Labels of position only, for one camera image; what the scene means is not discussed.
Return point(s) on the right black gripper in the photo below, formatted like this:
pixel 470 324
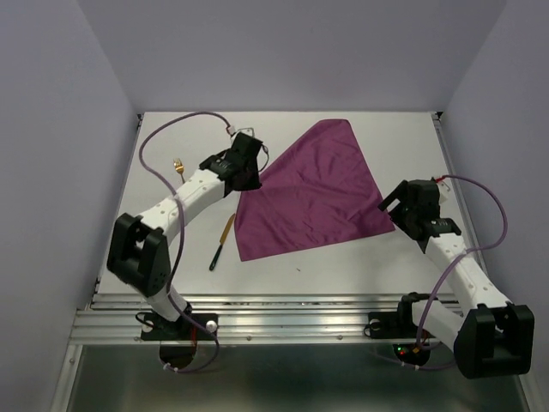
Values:
pixel 401 193

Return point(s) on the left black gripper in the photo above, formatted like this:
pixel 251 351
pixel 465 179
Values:
pixel 255 183

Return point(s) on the purple cloth napkin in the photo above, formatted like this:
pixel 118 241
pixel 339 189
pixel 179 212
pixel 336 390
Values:
pixel 318 192

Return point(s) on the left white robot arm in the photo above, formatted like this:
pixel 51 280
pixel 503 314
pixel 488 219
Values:
pixel 139 250

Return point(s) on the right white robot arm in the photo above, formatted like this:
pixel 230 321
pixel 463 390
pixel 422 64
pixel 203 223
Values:
pixel 488 335

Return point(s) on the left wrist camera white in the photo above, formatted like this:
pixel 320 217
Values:
pixel 249 131

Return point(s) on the gold fork dark handle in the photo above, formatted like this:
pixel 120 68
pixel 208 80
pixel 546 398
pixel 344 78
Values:
pixel 179 168

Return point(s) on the gold knife dark handle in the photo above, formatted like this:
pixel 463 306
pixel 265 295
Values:
pixel 222 241

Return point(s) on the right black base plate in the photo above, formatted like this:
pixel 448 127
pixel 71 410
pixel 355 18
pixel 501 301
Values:
pixel 392 325

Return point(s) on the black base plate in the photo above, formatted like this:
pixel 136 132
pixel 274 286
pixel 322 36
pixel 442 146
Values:
pixel 157 329
pixel 392 325

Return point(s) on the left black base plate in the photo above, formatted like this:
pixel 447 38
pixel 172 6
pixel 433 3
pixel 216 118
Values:
pixel 157 329

